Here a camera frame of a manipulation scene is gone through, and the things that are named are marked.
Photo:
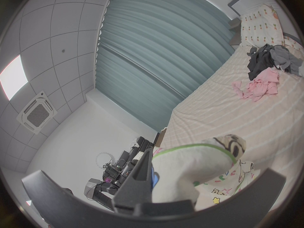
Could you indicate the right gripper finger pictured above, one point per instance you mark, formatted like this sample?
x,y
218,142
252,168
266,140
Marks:
x,y
137,186

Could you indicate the white printed pyjama top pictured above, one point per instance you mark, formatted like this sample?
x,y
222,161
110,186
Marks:
x,y
190,170

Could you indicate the bed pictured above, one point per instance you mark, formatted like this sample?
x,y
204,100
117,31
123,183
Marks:
x,y
225,117

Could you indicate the pile of clothes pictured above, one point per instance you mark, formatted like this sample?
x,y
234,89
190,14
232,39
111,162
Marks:
x,y
261,60

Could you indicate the black stacked boxes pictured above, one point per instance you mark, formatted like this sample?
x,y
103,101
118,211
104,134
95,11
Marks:
x,y
143,142

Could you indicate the blue-green curtain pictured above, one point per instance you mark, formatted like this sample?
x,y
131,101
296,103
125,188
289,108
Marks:
x,y
130,89
154,20

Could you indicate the white ceiling air conditioner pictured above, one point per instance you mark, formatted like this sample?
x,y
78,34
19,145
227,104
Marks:
x,y
38,114

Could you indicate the pink garment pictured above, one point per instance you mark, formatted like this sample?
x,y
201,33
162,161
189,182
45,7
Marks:
x,y
263,84

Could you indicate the square ceiling light panel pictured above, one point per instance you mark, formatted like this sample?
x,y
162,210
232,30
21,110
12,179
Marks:
x,y
13,78

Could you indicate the grey bedside table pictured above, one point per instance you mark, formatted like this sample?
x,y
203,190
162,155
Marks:
x,y
235,39

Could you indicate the white printed pillow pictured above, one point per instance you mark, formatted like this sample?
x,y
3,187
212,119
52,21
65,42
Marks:
x,y
258,25

